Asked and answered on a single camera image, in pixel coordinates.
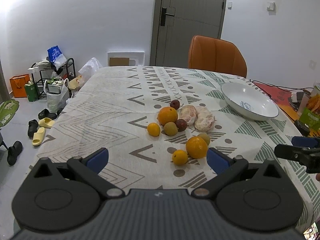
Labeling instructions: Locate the grey door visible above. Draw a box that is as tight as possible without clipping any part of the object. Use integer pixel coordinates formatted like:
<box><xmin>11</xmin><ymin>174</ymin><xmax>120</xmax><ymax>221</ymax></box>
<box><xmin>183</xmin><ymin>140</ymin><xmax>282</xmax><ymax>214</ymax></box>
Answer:
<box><xmin>149</xmin><ymin>0</ymin><xmax>226</xmax><ymax>68</ymax></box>

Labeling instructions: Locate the yellow slipper near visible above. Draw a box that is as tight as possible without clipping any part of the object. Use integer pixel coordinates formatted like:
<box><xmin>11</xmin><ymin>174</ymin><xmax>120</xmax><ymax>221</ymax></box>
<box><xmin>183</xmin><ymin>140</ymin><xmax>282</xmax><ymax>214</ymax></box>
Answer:
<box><xmin>32</xmin><ymin>127</ymin><xmax>46</xmax><ymax>146</ymax></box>

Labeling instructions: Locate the black shoe rack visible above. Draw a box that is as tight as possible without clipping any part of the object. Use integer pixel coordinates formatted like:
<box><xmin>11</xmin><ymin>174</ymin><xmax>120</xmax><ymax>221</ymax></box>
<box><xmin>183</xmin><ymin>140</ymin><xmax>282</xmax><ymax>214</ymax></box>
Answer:
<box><xmin>28</xmin><ymin>57</ymin><xmax>76</xmax><ymax>99</ymax></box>

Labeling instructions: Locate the black slipper far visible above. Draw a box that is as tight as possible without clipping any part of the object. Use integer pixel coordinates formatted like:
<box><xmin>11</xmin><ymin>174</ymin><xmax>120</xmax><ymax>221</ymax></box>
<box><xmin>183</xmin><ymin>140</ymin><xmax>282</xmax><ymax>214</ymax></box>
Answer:
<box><xmin>38</xmin><ymin>109</ymin><xmax>57</xmax><ymax>120</ymax></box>

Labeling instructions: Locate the green paper bag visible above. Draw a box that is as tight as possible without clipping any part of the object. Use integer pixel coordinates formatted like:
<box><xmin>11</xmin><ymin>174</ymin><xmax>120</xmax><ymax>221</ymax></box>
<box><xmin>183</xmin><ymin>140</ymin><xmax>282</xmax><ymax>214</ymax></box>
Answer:
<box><xmin>24</xmin><ymin>81</ymin><xmax>38</xmax><ymax>102</ymax></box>

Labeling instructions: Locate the patterned tablecloth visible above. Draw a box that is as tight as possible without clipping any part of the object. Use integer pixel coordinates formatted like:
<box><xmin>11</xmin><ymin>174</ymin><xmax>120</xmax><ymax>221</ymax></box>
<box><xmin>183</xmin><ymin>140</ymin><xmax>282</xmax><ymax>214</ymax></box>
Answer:
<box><xmin>26</xmin><ymin>65</ymin><xmax>320</xmax><ymax>233</ymax></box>

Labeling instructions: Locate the black slipper middle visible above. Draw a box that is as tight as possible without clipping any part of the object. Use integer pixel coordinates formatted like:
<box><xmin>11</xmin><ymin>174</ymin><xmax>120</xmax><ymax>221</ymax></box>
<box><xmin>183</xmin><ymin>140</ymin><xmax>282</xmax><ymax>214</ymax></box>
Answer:
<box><xmin>27</xmin><ymin>119</ymin><xmax>39</xmax><ymax>138</ymax></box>

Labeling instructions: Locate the black door handle lock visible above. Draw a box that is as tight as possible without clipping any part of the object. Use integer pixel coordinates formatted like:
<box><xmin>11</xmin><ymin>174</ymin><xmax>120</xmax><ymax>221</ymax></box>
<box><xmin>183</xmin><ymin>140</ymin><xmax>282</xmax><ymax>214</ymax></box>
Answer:
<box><xmin>160</xmin><ymin>7</ymin><xmax>175</xmax><ymax>27</ymax></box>

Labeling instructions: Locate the white power adapter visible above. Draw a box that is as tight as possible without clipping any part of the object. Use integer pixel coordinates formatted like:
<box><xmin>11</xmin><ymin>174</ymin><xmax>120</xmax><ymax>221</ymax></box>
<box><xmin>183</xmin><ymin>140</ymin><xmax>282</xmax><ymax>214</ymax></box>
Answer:
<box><xmin>291</xmin><ymin>91</ymin><xmax>304</xmax><ymax>103</ymax></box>

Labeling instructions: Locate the clear plastic bag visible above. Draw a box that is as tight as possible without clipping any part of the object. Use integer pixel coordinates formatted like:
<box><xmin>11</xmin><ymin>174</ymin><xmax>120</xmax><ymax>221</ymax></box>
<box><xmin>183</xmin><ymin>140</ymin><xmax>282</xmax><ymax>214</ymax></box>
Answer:
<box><xmin>78</xmin><ymin>57</ymin><xmax>103</xmax><ymax>82</ymax></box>

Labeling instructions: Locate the blue white plastic bag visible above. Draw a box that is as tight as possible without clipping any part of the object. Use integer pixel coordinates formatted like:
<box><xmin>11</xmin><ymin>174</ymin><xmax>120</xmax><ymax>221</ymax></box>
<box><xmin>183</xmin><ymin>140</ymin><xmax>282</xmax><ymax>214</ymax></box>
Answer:
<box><xmin>47</xmin><ymin>46</ymin><xmax>67</xmax><ymax>69</ymax></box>

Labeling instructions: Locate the large orange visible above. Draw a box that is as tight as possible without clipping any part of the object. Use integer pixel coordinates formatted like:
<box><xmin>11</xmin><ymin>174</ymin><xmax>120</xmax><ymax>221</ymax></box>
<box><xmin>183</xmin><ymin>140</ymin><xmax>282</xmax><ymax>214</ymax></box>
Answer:
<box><xmin>157</xmin><ymin>107</ymin><xmax>178</xmax><ymax>126</ymax></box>
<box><xmin>185</xmin><ymin>137</ymin><xmax>208</xmax><ymax>159</ymax></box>

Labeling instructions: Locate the black shoe near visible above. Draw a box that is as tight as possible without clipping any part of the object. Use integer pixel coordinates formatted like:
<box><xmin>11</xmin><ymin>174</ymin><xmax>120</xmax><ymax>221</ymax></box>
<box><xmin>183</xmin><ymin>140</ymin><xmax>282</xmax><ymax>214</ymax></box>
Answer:
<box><xmin>7</xmin><ymin>141</ymin><xmax>23</xmax><ymax>166</ymax></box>

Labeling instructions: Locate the small white wall switch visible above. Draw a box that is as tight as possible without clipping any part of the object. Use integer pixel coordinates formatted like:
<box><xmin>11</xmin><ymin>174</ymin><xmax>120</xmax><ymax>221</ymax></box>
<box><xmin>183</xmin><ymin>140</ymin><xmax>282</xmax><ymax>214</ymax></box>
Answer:
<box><xmin>227</xmin><ymin>2</ymin><xmax>233</xmax><ymax>9</ymax></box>

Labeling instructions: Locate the black cable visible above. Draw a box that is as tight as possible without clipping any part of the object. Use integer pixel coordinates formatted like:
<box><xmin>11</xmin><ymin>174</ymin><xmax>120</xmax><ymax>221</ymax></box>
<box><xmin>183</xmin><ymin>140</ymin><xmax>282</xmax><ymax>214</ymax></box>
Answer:
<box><xmin>249</xmin><ymin>79</ymin><xmax>313</xmax><ymax>98</ymax></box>

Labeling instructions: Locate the yellow slipper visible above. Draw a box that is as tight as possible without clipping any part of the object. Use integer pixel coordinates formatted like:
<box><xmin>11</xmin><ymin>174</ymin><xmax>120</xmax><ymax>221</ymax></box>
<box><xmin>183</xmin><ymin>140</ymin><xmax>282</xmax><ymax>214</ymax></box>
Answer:
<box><xmin>32</xmin><ymin>127</ymin><xmax>46</xmax><ymax>146</ymax></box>
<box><xmin>39</xmin><ymin>118</ymin><xmax>55</xmax><ymax>129</ymax></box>

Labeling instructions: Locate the white plastic bag with items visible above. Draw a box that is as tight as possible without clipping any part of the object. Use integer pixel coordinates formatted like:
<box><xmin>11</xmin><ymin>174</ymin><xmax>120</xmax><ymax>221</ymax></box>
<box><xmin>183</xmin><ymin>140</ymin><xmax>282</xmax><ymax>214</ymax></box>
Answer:
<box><xmin>43</xmin><ymin>79</ymin><xmax>69</xmax><ymax>113</ymax></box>

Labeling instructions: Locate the red orange mat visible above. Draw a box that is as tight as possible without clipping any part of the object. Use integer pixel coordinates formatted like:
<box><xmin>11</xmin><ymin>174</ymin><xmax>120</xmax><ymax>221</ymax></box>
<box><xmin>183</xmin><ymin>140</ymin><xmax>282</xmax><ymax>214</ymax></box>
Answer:
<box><xmin>251</xmin><ymin>80</ymin><xmax>300</xmax><ymax>122</ymax></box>

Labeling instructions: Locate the green-brown round fruit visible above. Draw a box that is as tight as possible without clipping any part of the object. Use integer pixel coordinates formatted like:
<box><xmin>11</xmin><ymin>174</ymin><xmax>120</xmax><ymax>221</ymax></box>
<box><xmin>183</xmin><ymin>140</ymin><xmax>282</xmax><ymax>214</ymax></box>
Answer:
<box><xmin>198</xmin><ymin>133</ymin><xmax>211</xmax><ymax>146</ymax></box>
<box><xmin>164</xmin><ymin>122</ymin><xmax>178</xmax><ymax>137</ymax></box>

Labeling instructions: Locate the black slipper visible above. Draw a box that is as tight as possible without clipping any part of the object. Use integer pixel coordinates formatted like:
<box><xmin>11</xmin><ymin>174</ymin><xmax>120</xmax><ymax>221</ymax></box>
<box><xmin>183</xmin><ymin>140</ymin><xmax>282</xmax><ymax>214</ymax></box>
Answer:
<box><xmin>38</xmin><ymin>109</ymin><xmax>57</xmax><ymax>120</ymax></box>
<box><xmin>27</xmin><ymin>119</ymin><xmax>39</xmax><ymax>138</ymax></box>

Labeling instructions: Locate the orange paper bag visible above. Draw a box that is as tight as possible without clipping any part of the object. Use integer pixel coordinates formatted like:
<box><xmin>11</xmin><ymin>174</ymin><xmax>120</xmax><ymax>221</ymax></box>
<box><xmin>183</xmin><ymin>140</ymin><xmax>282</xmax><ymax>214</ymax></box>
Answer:
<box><xmin>10</xmin><ymin>74</ymin><xmax>30</xmax><ymax>98</ymax></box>

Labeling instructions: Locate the white ceramic bowl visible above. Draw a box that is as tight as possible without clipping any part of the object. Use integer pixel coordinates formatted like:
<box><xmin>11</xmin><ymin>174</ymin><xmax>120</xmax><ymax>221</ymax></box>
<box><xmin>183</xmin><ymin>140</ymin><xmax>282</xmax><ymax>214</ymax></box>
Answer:
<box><xmin>221</xmin><ymin>82</ymin><xmax>279</xmax><ymax>121</ymax></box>

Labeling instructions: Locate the green snack package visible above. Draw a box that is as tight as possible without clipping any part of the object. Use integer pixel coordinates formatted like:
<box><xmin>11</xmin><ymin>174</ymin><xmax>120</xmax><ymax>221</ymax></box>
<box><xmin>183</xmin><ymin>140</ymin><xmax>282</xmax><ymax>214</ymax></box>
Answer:
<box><xmin>299</xmin><ymin>82</ymin><xmax>320</xmax><ymax>131</ymax></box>

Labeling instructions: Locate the orange leather chair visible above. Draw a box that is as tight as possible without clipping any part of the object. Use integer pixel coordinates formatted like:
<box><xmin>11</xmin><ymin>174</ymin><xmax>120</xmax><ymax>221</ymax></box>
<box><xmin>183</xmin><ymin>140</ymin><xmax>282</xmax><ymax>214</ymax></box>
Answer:
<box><xmin>188</xmin><ymin>35</ymin><xmax>247</xmax><ymax>77</ymax></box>

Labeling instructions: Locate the small mandarin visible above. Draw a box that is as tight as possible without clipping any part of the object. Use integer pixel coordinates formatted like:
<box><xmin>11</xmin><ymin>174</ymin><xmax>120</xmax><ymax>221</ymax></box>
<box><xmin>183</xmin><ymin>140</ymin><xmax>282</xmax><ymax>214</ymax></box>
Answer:
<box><xmin>147</xmin><ymin>122</ymin><xmax>161</xmax><ymax>137</ymax></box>
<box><xmin>172</xmin><ymin>150</ymin><xmax>188</xmax><ymax>166</ymax></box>

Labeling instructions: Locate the dark red fruit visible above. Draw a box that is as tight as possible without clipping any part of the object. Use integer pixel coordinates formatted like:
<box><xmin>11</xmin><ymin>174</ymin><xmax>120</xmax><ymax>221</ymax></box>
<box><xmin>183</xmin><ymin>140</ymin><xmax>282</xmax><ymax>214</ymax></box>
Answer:
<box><xmin>170</xmin><ymin>100</ymin><xmax>180</xmax><ymax>110</ymax></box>
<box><xmin>175</xmin><ymin>119</ymin><xmax>188</xmax><ymax>132</ymax></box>

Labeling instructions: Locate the green floor mat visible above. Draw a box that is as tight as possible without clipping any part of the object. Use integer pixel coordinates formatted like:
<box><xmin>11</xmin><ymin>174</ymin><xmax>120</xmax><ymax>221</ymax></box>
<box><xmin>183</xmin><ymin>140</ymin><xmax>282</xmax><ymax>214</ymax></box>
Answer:
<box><xmin>0</xmin><ymin>99</ymin><xmax>20</xmax><ymax>128</ymax></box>

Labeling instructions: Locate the yellow slipper far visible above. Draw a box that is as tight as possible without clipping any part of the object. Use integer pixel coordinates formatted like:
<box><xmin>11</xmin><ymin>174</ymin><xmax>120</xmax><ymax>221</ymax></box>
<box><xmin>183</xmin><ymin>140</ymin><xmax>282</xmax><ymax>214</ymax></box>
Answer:
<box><xmin>39</xmin><ymin>118</ymin><xmax>55</xmax><ymax>129</ymax></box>

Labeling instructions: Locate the peeled pomelo piece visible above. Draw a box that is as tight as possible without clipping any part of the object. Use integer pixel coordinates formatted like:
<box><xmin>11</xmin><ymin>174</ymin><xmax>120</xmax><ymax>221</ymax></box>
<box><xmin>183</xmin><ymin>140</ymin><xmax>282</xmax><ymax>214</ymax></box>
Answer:
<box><xmin>179</xmin><ymin>105</ymin><xmax>197</xmax><ymax>126</ymax></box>
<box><xmin>194</xmin><ymin>106</ymin><xmax>215</xmax><ymax>132</ymax></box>

